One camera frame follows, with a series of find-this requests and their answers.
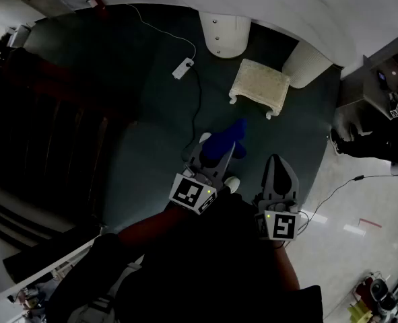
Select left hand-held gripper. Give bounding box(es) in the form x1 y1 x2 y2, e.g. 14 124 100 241
168 141 237 216

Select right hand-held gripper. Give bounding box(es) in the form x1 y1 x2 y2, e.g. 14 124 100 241
252 153 302 242

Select blue cloth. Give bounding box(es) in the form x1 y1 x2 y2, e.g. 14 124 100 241
201 118 248 164

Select cream patterned footstool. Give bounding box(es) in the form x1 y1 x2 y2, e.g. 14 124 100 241
228 58 292 120

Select person's left forearm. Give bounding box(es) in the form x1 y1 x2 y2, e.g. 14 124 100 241
117 202 195 248

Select person's right forearm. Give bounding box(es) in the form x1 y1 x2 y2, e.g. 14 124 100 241
272 240 301 292

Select white power strip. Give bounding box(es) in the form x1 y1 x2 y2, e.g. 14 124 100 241
172 57 195 80

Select red floor tape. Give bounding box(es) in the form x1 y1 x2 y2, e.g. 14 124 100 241
358 217 383 229

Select person's black trousers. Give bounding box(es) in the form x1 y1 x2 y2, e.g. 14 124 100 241
131 188 287 323

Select grey wooden shelf desk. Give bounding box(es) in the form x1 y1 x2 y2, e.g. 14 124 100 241
335 34 398 120

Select grey round appliance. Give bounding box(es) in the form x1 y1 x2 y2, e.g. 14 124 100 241
369 277 389 303

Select yellow bag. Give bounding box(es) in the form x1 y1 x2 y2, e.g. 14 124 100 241
347 300 372 323

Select person's black shirt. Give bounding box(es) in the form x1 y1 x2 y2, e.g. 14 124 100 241
46 232 325 323

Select white striped bedding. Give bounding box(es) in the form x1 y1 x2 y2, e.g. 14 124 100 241
0 183 77 248

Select white panel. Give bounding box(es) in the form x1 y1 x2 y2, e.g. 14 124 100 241
0 234 102 305

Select white box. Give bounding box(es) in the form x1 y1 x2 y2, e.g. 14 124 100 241
7 24 32 48

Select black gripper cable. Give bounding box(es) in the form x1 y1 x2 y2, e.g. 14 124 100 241
282 209 311 248

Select black floor cable with adapter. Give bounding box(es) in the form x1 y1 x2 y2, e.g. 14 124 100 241
299 172 398 229

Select black plugged power cable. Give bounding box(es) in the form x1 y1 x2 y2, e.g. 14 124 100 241
184 62 203 153

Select white power cable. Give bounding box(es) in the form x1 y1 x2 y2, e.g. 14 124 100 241
127 3 197 62

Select dark wooden bed frame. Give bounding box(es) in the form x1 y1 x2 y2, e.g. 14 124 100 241
0 45 141 238

